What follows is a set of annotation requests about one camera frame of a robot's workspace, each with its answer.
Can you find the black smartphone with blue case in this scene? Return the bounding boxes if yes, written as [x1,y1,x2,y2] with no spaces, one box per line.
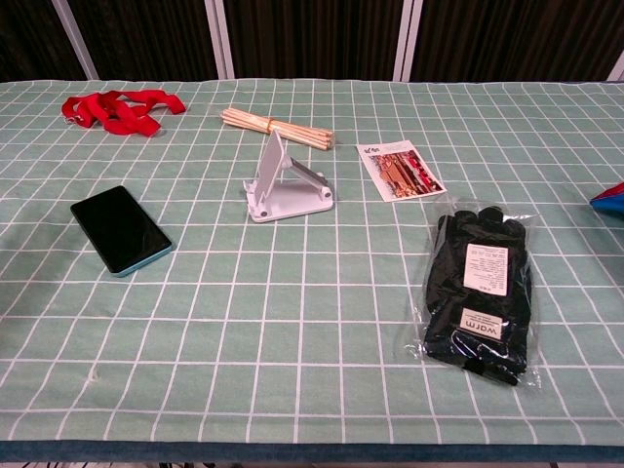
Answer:
[69,184,175,279]

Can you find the white folding phone stand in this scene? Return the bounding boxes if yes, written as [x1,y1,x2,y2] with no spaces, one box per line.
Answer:
[242,128,336,225]

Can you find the green checked tablecloth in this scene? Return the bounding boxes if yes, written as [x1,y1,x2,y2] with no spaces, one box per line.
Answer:
[0,77,624,463]

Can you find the printed photo postcard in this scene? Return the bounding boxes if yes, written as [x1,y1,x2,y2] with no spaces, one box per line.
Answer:
[355,138,448,202]

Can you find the bundle of wooden chopsticks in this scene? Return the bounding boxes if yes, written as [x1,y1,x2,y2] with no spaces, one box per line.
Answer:
[219,107,336,151]

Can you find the black gloves in clear bag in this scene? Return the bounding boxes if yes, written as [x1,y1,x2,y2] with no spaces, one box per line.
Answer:
[404,194,545,391]

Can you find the dark pleated curtain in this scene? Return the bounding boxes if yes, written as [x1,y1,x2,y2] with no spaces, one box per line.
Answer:
[0,0,624,84]

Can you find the red and blue object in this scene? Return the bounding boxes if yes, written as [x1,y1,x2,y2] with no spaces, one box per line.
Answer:
[588,180,624,216]

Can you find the red ribbon lanyard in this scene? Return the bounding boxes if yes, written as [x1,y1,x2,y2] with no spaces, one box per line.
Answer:
[60,90,187,137]

